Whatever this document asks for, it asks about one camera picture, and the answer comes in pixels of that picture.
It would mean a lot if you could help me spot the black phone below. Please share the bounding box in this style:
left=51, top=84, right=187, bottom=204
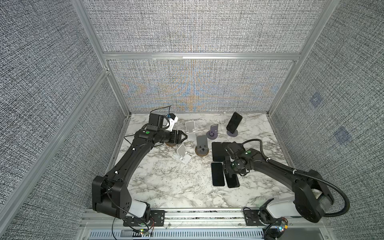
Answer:
left=225, top=174, right=240, bottom=189
left=226, top=112, right=243, bottom=133
left=211, top=163, right=225, bottom=187
left=212, top=142, right=226, bottom=163
left=222, top=142, right=242, bottom=151

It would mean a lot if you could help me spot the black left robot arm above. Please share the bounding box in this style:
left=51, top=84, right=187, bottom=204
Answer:
left=92, top=113, right=188, bottom=226

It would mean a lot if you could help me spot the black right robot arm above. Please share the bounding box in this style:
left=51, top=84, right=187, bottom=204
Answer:
left=224, top=143, right=334, bottom=224

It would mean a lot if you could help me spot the wooden round stand left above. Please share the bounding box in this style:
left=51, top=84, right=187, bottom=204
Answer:
left=165, top=143, right=177, bottom=147

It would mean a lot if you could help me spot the wooden round stand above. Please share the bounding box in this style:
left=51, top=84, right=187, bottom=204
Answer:
left=165, top=143, right=177, bottom=147
left=195, top=135, right=209, bottom=157

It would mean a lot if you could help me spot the white stand back centre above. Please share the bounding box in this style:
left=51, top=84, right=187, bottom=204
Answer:
left=185, top=121, right=197, bottom=141

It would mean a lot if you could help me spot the white folding stand front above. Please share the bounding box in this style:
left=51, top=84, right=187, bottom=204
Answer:
left=173, top=144, right=192, bottom=165

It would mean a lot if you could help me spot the wooden round stand centre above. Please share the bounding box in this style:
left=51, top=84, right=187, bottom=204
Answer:
left=195, top=135, right=209, bottom=157

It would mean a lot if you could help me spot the grey round stand right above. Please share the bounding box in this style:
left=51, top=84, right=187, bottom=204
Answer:
left=227, top=130, right=239, bottom=137

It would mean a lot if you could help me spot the grey round stand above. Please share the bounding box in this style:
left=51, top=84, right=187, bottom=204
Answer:
left=206, top=124, right=219, bottom=140
left=227, top=130, right=239, bottom=137

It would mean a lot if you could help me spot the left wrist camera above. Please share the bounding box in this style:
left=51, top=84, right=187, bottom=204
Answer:
left=167, top=113, right=179, bottom=132

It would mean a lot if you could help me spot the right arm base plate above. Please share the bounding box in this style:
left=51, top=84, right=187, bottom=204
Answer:
left=242, top=207, right=264, bottom=227

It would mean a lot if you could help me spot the corrugated black cable conduit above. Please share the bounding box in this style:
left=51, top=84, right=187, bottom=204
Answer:
left=239, top=138, right=351, bottom=218

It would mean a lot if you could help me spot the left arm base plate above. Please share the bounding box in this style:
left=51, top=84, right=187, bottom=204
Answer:
left=123, top=210, right=166, bottom=228

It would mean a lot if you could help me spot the aluminium front rail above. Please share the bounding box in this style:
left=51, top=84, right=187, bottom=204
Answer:
left=76, top=207, right=337, bottom=240

